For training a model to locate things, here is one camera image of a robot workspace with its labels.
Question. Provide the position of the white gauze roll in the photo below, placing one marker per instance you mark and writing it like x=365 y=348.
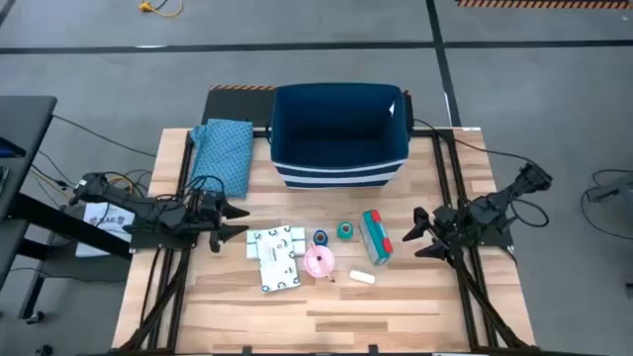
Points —
x=362 y=277

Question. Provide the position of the navy white striped fabric basket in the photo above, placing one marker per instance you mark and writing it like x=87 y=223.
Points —
x=338 y=128

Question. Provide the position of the black side desk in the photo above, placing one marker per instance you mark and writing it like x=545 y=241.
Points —
x=22 y=128

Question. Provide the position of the black table edge clamp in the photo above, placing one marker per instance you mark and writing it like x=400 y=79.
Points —
x=246 y=351
x=373 y=350

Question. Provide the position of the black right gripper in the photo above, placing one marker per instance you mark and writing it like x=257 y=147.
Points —
x=450 y=225

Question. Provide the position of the black aluminium table frame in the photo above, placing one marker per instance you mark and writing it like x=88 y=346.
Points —
x=173 y=296

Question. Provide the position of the blue dotted folded cloth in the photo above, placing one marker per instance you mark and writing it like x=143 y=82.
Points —
x=222 y=153

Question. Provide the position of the teal box with red ends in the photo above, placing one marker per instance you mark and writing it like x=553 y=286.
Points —
x=376 y=238

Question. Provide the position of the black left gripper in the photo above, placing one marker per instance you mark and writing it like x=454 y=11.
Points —
x=207 y=212

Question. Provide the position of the blue bandage roll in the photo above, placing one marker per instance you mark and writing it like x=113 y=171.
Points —
x=321 y=238

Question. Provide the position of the white printed plastic pouch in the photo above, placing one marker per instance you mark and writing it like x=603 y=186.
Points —
x=278 y=262

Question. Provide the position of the white printed paper sheet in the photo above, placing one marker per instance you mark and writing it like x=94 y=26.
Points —
x=111 y=220

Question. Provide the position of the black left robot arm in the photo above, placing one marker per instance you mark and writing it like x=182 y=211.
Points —
x=123 y=200

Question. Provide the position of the green bandage roll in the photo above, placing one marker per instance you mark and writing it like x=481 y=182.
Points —
x=345 y=230

